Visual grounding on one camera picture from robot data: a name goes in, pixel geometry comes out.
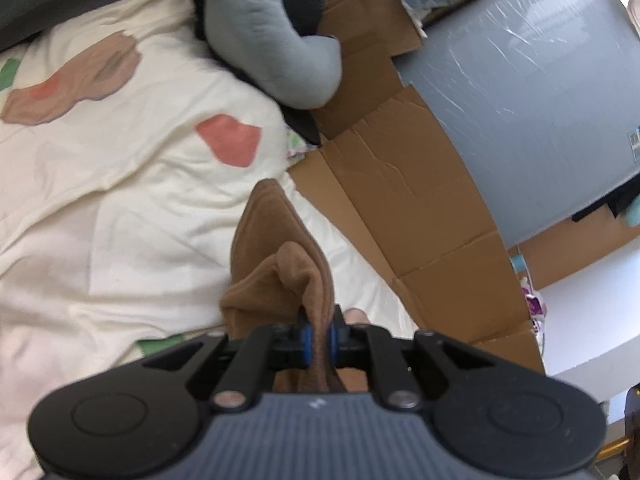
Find grey plastic wrapped mattress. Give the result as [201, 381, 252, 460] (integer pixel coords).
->
[395, 0, 640, 247]

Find upright cardboard panel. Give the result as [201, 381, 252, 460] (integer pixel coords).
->
[520, 205, 640, 291]

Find large cardboard sheet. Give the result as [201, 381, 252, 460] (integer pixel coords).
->
[287, 0, 546, 376]

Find brown printed t-shirt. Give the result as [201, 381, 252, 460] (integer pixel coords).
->
[220, 178, 351, 393]

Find cream bear print blanket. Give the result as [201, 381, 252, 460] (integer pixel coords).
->
[0, 0, 416, 480]

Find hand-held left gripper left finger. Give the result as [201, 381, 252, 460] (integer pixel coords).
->
[142, 327, 313, 407]

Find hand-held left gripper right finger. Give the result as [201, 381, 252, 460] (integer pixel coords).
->
[328, 306, 488, 408]

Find white purple laundry powder bag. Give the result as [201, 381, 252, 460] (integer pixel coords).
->
[522, 290, 548, 331]

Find floral folded cloth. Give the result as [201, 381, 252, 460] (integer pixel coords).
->
[285, 127, 311, 161]

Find grey neck pillow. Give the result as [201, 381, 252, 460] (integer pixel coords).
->
[189, 0, 343, 110]

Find black hanging clothes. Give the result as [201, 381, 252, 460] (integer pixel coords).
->
[572, 190, 640, 223]

